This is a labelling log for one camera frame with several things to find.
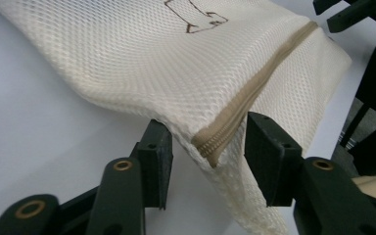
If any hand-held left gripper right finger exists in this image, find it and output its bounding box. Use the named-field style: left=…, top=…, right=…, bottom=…
left=244, top=111, right=304, bottom=208

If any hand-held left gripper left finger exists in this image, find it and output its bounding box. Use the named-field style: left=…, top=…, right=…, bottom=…
left=129, top=118, right=174, bottom=211

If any white mesh laundry bag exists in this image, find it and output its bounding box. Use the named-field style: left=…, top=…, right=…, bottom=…
left=0, top=0, right=353, bottom=235

